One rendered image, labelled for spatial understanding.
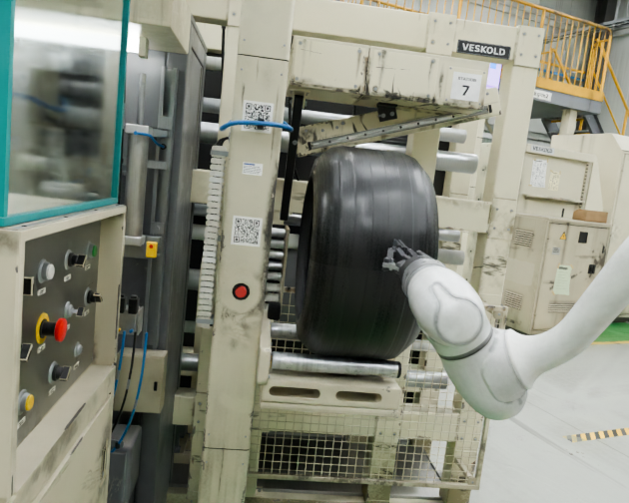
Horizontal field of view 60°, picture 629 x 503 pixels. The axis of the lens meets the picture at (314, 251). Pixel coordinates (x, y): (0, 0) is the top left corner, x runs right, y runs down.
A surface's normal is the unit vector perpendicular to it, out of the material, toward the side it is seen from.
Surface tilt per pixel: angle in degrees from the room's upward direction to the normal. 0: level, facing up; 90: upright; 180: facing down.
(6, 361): 90
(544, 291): 90
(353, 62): 90
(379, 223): 68
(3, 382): 90
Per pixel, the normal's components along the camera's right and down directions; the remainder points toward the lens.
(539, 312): 0.40, 0.16
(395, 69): 0.09, 0.14
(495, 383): -0.17, 0.39
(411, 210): 0.14, -0.36
